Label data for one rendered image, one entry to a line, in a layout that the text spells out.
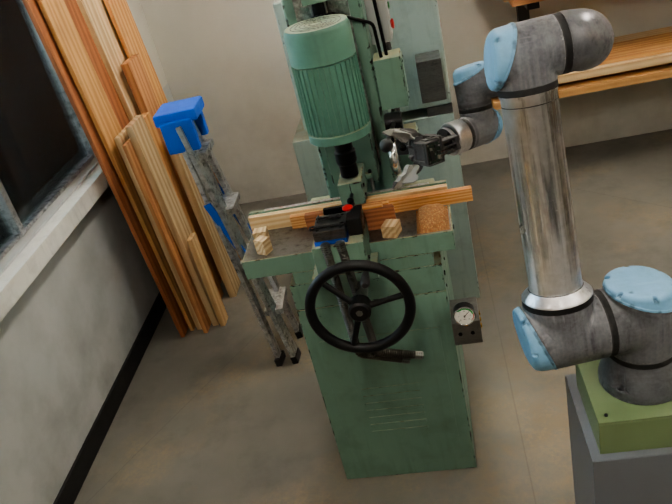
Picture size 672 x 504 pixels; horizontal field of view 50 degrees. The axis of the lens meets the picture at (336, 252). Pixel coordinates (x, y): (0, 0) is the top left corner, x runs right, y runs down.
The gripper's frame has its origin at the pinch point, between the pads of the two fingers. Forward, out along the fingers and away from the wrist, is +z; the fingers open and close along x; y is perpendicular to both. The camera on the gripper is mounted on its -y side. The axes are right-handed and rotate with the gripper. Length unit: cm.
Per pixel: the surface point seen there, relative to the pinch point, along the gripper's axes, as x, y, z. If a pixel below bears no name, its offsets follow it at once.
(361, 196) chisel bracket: 11.9, -15.6, -0.7
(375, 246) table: 23.8, -6.6, 3.7
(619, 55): 17, -90, -215
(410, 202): 17.5, -11.1, -13.8
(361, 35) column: -29.9, -24.1, -16.4
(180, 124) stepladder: -10, -100, 15
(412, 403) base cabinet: 81, -13, -3
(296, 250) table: 22.2, -22.5, 19.7
